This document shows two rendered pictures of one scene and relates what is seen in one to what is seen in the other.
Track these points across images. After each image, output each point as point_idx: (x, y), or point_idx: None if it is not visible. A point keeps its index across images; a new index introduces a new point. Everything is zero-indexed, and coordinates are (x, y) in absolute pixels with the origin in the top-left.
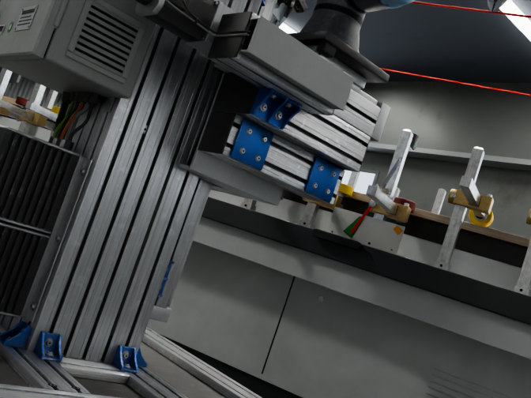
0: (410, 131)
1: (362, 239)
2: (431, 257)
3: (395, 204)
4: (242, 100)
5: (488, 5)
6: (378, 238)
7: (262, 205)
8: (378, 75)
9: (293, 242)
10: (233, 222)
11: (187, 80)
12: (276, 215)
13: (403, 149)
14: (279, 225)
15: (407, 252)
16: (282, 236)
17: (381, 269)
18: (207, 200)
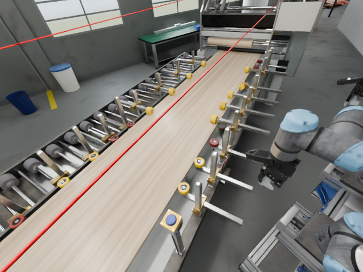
0: (230, 128)
1: (223, 165)
2: (209, 141)
3: (228, 149)
4: None
5: (346, 105)
6: (226, 160)
7: (171, 203)
8: None
9: (215, 192)
10: (202, 221)
11: None
12: (176, 196)
13: (229, 135)
14: (212, 198)
15: (205, 148)
16: (213, 197)
17: (228, 163)
18: (193, 238)
